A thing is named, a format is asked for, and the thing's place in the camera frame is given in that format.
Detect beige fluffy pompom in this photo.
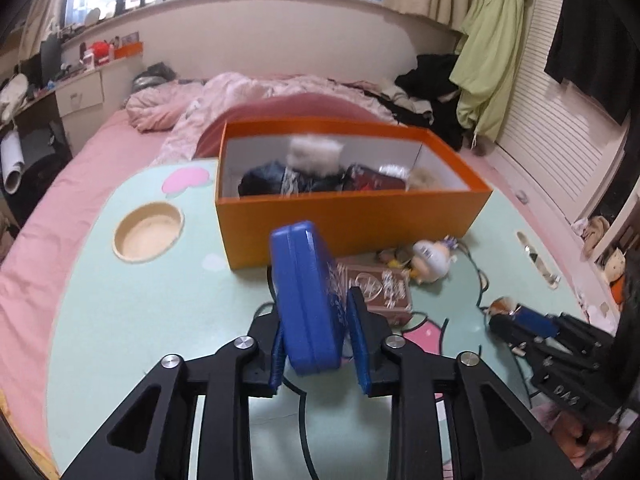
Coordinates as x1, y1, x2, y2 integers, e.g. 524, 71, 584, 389
407, 167, 440, 191

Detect blue metal tin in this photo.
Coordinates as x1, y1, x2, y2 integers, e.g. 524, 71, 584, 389
270, 221, 346, 375

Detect bubble wrap bundle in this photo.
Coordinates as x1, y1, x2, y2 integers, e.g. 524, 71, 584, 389
378, 164, 411, 181

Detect dark red patterned pouch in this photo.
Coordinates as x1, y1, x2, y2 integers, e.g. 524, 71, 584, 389
343, 164, 406, 192

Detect white fluffy pompom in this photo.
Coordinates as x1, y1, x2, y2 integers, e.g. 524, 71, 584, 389
286, 134, 344, 177

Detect black lace fabric bundle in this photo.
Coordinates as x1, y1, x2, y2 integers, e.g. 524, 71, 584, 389
238, 160, 348, 197

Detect red object on desk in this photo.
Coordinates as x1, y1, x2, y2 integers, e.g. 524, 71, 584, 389
87, 41, 115, 66

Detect white chibi toy figure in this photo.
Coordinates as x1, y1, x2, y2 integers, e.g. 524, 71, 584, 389
376, 236, 459, 285

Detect brown playing card box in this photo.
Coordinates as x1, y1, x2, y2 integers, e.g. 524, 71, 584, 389
337, 261, 413, 326

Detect orange cardboard box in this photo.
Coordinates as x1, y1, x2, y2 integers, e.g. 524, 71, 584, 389
215, 118, 491, 270

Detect black clothes pile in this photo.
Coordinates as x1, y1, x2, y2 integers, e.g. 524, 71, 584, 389
347, 53, 468, 152

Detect green hanging cloth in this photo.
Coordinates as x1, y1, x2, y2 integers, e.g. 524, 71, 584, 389
450, 0, 529, 141

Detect rolled white paper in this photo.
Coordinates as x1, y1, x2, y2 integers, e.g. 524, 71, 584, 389
0, 130, 25, 195

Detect dark red pillow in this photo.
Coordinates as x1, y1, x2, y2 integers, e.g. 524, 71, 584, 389
191, 93, 397, 159

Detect pink quilted blanket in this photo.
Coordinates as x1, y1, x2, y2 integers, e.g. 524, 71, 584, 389
125, 72, 373, 165

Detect white drawer cabinet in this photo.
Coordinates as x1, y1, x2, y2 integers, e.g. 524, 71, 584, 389
54, 60, 140, 156

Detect grey folded clothes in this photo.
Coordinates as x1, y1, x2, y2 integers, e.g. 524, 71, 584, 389
131, 62, 177, 93

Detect small orange storage box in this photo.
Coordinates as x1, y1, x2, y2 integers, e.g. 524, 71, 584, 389
114, 41, 143, 60

